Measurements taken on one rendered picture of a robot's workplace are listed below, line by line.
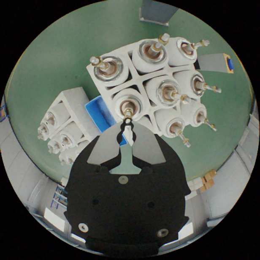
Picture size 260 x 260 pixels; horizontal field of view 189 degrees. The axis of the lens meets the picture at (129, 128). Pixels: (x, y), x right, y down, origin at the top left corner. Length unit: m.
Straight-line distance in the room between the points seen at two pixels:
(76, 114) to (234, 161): 5.40
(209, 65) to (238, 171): 5.08
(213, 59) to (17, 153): 6.77
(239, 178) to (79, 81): 5.76
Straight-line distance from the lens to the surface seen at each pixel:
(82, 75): 0.54
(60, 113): 0.37
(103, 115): 0.51
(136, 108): 0.21
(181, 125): 0.29
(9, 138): 6.25
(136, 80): 0.27
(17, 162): 6.56
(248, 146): 5.03
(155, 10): 0.59
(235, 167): 5.24
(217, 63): 0.39
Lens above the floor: 0.45
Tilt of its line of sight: 58 degrees down
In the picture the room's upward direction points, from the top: 179 degrees counter-clockwise
